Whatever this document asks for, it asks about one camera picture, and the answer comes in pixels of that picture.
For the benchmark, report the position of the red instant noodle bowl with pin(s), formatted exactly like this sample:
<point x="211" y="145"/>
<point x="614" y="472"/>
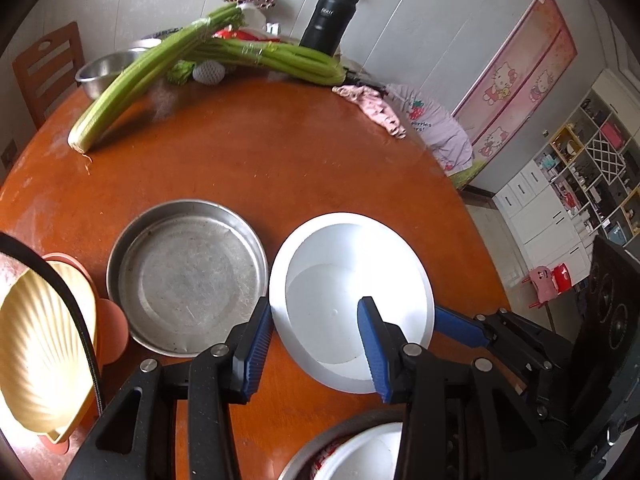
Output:
<point x="340" y="260"/>
<point x="370" y="450"/>

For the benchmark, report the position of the white vase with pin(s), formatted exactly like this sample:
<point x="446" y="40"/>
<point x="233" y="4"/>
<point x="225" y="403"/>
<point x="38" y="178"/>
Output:
<point x="251" y="15"/>

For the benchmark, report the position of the round metal pan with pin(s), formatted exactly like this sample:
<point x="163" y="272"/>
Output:
<point x="185" y="275"/>

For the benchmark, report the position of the yellow scalloped plate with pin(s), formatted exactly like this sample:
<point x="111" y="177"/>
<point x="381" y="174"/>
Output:
<point x="40" y="340"/>

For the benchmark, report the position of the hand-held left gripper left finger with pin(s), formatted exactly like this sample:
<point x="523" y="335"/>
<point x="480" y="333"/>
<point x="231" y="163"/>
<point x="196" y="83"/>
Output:
<point x="257" y="355"/>

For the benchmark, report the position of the pink small stool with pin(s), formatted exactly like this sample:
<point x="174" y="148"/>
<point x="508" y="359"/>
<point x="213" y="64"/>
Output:
<point x="542" y="282"/>

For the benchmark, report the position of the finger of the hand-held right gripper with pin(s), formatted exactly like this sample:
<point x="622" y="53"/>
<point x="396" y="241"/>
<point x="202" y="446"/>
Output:
<point x="537" y="392"/>
<point x="460" y="327"/>

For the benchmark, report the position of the black thermos bottle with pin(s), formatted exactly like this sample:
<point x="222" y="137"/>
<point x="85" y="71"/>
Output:
<point x="325" y="20"/>

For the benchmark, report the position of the large steel bowl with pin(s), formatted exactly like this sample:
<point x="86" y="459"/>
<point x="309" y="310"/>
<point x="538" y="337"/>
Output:
<point x="100" y="72"/>

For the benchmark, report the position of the red small stool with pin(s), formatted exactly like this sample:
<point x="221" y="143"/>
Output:
<point x="565" y="274"/>

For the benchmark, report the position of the orange pig-shaped plate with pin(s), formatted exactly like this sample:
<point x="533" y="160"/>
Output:
<point x="112" y="325"/>

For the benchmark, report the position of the red package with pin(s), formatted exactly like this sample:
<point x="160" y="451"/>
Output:
<point x="232" y="34"/>

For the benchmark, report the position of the pink cloth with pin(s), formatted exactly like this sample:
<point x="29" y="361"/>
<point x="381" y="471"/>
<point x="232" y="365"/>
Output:
<point x="372" y="107"/>

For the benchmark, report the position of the orange wooden slatted chair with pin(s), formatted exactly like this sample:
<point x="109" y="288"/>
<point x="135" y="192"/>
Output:
<point x="47" y="50"/>

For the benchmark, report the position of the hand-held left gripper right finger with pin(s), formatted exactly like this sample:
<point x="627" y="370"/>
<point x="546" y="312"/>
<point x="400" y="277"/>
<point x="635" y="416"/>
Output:
<point x="375" y="355"/>

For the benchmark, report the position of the white shelf cabinet unit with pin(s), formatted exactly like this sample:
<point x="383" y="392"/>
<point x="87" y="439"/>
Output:
<point x="550" y="220"/>

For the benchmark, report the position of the small shiny steel bowl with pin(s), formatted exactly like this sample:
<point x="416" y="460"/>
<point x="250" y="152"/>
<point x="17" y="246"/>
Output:
<point x="310" y="442"/>

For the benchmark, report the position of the celery bunch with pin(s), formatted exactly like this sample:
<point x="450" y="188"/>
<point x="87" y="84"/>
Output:
<point x="125" y="85"/>
<point x="290" y="57"/>

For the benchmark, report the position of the lilac strawberry print garment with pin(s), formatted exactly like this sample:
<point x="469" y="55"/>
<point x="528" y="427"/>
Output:
<point x="440" y="130"/>

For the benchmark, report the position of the pink cartoon cat cabinet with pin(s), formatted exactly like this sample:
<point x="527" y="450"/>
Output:
<point x="520" y="75"/>

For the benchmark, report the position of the white foam fruit net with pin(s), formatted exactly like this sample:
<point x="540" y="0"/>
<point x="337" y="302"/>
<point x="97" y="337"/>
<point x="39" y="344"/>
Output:
<point x="207" y="72"/>

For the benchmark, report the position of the low wall socket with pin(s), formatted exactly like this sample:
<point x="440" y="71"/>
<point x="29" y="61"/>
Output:
<point x="7" y="155"/>

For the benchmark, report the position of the green leafy vegetable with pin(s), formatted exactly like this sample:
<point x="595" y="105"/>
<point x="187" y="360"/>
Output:
<point x="180" y="72"/>

